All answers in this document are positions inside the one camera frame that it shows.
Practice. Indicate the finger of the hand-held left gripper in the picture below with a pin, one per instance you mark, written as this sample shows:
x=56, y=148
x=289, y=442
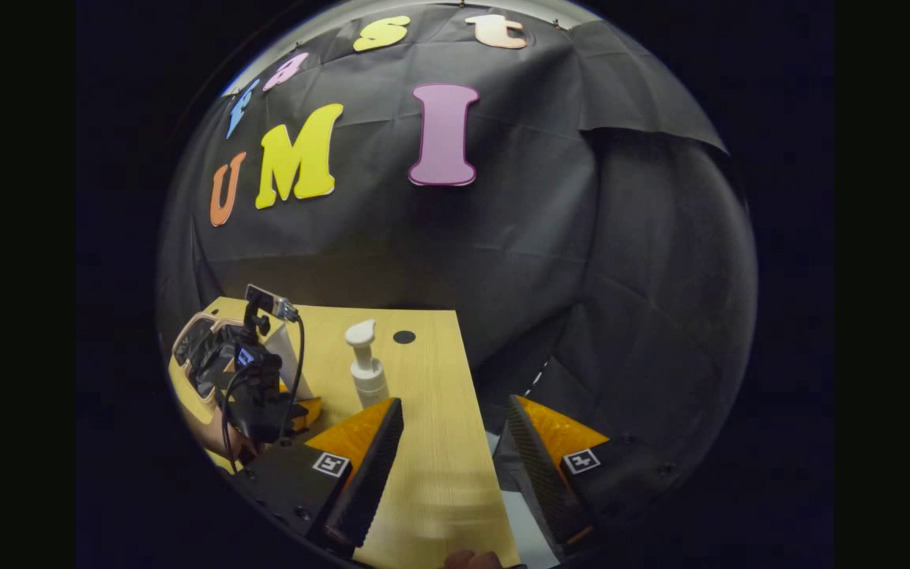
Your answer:
x=309, y=415

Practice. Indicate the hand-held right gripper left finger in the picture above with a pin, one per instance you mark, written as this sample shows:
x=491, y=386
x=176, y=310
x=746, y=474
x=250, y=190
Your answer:
x=368, y=490

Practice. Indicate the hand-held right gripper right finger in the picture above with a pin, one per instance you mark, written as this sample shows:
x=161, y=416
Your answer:
x=542, y=482

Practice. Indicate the white pump bottle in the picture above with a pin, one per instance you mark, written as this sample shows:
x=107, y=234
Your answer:
x=366, y=371

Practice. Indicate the beige pink suitcase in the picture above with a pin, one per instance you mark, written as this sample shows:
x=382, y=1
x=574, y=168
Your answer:
x=190, y=348

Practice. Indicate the black table grommet hole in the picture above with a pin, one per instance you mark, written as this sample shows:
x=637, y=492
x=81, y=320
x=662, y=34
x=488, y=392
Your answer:
x=404, y=337

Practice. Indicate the black backdrop cloth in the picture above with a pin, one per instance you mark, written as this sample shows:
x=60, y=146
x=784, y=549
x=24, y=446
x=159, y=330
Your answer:
x=542, y=261

